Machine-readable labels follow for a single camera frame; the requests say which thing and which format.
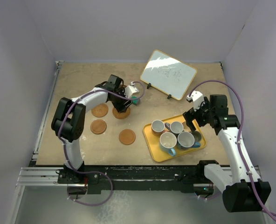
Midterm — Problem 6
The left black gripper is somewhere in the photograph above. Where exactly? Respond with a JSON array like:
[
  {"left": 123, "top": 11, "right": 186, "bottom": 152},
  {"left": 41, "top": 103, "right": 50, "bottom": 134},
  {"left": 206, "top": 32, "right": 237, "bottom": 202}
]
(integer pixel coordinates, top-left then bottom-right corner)
[{"left": 110, "top": 88, "right": 133, "bottom": 113}]

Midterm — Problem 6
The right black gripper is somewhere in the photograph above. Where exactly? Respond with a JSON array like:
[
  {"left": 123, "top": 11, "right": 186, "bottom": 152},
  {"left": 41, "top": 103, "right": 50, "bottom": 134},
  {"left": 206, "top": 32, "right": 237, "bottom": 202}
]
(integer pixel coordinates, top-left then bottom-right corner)
[{"left": 183, "top": 97, "right": 214, "bottom": 132}]

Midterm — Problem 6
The light woven front coaster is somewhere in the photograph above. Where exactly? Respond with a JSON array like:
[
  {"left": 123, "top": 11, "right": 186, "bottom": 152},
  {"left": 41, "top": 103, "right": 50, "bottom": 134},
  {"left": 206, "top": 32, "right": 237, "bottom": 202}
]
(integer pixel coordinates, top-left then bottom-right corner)
[{"left": 112, "top": 107, "right": 131, "bottom": 119}]

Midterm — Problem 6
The light woven coaster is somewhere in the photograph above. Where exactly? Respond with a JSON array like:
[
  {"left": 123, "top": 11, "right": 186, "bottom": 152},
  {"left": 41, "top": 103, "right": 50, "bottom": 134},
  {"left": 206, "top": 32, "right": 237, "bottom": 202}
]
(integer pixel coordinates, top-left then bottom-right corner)
[
  {"left": 91, "top": 103, "right": 109, "bottom": 118},
  {"left": 112, "top": 107, "right": 131, "bottom": 119}
]

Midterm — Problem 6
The plain orange coaster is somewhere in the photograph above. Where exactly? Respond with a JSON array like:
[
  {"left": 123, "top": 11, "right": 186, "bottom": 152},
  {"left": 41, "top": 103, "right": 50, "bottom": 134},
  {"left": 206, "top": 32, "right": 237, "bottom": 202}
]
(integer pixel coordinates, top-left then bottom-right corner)
[
  {"left": 118, "top": 129, "right": 136, "bottom": 145},
  {"left": 90, "top": 119, "right": 107, "bottom": 134}
]

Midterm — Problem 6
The plain orange front coaster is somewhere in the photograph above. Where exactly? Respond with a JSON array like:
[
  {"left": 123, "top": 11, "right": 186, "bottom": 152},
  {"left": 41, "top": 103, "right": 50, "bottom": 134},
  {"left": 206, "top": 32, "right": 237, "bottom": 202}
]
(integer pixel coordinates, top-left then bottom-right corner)
[{"left": 118, "top": 129, "right": 136, "bottom": 145}]

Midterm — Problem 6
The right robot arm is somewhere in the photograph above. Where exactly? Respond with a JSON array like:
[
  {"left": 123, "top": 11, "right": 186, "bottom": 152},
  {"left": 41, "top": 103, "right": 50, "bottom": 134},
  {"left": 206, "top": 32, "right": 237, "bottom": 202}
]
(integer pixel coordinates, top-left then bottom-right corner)
[{"left": 183, "top": 91, "right": 271, "bottom": 212}]

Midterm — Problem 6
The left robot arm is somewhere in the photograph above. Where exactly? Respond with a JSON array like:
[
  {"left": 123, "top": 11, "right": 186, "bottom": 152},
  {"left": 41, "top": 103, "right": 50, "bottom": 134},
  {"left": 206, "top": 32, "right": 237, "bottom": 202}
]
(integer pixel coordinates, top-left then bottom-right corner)
[{"left": 51, "top": 75, "right": 139, "bottom": 183}]

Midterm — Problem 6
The small orange cup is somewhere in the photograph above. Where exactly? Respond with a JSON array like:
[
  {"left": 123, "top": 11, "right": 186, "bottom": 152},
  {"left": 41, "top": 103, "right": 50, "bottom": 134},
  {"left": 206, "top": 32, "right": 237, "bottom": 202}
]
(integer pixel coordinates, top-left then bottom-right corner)
[{"left": 182, "top": 121, "right": 191, "bottom": 132}]

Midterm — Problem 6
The small grey cup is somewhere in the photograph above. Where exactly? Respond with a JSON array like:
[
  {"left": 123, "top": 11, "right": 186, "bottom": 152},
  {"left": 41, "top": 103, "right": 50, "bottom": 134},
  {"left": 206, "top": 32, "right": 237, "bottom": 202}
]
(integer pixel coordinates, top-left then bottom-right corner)
[{"left": 190, "top": 131, "right": 202, "bottom": 142}]

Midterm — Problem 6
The green whiteboard eraser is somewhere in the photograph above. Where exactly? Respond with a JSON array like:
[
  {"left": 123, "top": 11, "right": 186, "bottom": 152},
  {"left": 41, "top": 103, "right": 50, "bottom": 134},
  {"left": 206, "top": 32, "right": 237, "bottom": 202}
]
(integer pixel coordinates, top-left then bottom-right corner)
[{"left": 131, "top": 96, "right": 140, "bottom": 105}]

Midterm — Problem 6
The blue patterned mug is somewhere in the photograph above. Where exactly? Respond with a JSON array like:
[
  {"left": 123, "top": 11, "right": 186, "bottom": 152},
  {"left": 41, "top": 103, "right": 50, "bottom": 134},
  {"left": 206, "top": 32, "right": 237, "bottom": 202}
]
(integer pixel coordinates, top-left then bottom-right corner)
[{"left": 177, "top": 132, "right": 201, "bottom": 151}]

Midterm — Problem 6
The large teal mug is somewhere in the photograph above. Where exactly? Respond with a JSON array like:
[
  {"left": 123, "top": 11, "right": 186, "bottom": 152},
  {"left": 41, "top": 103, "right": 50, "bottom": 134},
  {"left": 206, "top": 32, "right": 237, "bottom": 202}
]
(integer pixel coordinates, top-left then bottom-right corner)
[{"left": 159, "top": 132, "right": 177, "bottom": 157}]

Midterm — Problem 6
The yellow tray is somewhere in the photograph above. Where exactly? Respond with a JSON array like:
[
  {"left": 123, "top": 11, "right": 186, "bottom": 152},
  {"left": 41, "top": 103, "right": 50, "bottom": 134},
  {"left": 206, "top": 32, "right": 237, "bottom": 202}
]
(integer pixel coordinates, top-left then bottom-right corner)
[{"left": 143, "top": 115, "right": 207, "bottom": 162}]

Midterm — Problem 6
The grey handled mug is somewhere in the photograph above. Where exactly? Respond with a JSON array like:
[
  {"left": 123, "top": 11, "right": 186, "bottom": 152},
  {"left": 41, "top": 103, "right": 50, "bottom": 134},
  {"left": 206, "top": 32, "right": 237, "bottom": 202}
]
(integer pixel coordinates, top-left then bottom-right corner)
[{"left": 170, "top": 121, "right": 184, "bottom": 135}]

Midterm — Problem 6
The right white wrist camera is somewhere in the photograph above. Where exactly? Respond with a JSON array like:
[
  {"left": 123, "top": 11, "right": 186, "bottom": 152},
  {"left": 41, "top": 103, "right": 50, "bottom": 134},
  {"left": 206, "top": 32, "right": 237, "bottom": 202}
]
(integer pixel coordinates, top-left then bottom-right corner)
[{"left": 186, "top": 91, "right": 204, "bottom": 111}]

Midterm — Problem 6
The pink handled patterned mug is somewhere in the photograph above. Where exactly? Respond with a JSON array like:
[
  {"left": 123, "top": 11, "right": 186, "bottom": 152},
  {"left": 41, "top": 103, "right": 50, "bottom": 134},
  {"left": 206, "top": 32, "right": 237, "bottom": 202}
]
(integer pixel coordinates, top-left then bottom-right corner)
[{"left": 151, "top": 120, "right": 169, "bottom": 136}]

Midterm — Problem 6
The small whiteboard with wooden frame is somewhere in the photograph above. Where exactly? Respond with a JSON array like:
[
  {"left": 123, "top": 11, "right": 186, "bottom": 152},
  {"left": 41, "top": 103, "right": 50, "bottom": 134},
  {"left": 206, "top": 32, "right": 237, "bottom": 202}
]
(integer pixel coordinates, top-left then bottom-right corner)
[{"left": 140, "top": 49, "right": 197, "bottom": 100}]

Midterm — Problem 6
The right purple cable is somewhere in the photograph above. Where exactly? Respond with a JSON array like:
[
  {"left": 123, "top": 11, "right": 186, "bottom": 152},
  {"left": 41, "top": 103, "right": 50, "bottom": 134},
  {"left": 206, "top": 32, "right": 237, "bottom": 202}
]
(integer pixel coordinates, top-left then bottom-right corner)
[{"left": 190, "top": 80, "right": 276, "bottom": 221}]

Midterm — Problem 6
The purple cable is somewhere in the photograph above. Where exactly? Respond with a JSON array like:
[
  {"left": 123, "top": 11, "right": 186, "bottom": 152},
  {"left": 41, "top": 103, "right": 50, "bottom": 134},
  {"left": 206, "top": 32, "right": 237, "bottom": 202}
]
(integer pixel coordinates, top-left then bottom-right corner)
[
  {"left": 190, "top": 80, "right": 276, "bottom": 221},
  {"left": 58, "top": 80, "right": 146, "bottom": 206}
]

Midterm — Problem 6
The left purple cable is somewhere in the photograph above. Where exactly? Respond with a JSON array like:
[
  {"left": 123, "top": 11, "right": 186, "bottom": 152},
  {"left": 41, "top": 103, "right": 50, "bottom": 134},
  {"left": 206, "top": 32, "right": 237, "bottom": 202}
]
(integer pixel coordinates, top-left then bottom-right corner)
[{"left": 58, "top": 80, "right": 146, "bottom": 206}]

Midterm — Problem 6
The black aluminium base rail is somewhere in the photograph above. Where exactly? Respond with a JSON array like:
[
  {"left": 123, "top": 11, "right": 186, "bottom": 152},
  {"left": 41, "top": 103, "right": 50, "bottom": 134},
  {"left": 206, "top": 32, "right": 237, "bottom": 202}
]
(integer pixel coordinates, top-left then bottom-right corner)
[{"left": 18, "top": 160, "right": 217, "bottom": 197}]

